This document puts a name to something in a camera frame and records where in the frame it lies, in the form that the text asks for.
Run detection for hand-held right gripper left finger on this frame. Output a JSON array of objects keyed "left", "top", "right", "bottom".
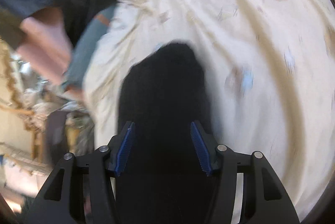
[{"left": 33, "top": 120, "right": 136, "bottom": 224}]

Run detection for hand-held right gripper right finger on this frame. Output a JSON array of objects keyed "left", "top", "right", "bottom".
[{"left": 190, "top": 120, "right": 300, "bottom": 224}]

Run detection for black pants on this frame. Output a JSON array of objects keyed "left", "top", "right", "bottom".
[{"left": 115, "top": 39, "right": 223, "bottom": 224}]

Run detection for camouflage jacket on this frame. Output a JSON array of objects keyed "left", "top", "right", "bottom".
[{"left": 69, "top": 114, "right": 95, "bottom": 159}]

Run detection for dark folding chair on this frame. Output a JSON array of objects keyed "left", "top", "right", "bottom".
[{"left": 44, "top": 110, "right": 69, "bottom": 164}]

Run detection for cream bear printed blanket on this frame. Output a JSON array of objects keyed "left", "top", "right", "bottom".
[{"left": 84, "top": 0, "right": 335, "bottom": 222}]

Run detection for teal bed bumper cushion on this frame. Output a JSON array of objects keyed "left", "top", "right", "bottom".
[{"left": 62, "top": 5, "right": 118, "bottom": 92}]

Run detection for pink curtain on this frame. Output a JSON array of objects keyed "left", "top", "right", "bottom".
[{"left": 16, "top": 8, "right": 74, "bottom": 85}]

